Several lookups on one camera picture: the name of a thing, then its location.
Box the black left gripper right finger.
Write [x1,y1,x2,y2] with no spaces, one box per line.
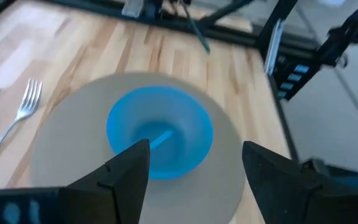
[242,141,358,224]

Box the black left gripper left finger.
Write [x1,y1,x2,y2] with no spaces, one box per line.
[57,139,151,224]

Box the blue plastic bowl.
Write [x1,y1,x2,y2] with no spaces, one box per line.
[105,85,214,181]

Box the silver metal fork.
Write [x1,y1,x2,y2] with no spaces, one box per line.
[0,78,44,182]

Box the grey round plate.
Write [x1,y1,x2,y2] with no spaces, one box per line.
[30,72,247,224]

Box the thin dark cable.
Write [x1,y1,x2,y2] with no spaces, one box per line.
[178,0,211,54]

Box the black aluminium table frame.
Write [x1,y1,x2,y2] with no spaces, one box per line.
[0,0,358,162]

